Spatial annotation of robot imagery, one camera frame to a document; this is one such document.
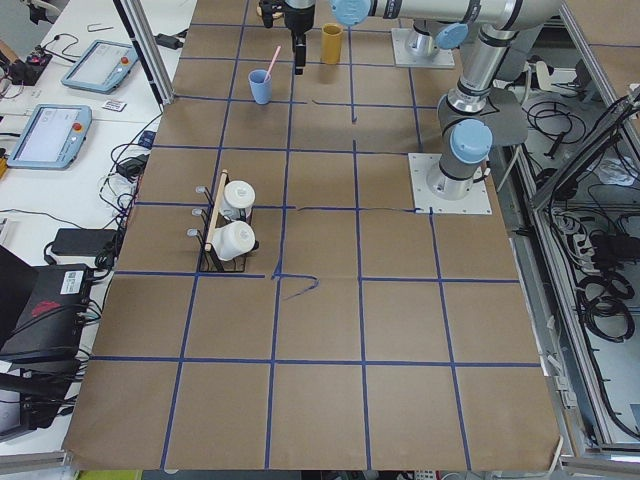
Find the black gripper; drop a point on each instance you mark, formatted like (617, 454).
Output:
(298, 20)

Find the light blue plastic cup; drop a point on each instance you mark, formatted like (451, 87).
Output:
(261, 86)

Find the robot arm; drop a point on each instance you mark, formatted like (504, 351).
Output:
(350, 13)
(467, 139)

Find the bamboo chopstick holder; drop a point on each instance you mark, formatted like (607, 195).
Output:
(331, 43)

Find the small black power brick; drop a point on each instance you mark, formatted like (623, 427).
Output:
(168, 41)

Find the white mug far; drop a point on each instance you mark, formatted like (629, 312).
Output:
(238, 200)

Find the white mug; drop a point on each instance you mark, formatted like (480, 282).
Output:
(233, 240)
(238, 200)

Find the teach pendant far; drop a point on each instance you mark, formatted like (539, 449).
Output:
(102, 67)

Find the teach pendant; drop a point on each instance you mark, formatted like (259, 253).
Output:
(102, 67)
(52, 137)

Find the white mug near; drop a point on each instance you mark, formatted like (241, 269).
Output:
(233, 240)

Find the grey office chair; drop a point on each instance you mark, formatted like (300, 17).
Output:
(504, 115)

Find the teach pendant near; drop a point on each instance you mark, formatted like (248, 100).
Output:
(52, 137)

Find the black power adapter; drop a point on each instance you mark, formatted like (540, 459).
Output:
(82, 242)

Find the black computer box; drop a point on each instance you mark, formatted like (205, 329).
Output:
(40, 310)

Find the aluminium frame post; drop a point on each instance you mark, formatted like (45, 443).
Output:
(134, 20)

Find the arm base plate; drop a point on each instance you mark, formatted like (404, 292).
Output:
(416, 50)
(434, 192)

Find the black wire mug rack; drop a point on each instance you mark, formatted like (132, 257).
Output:
(212, 219)

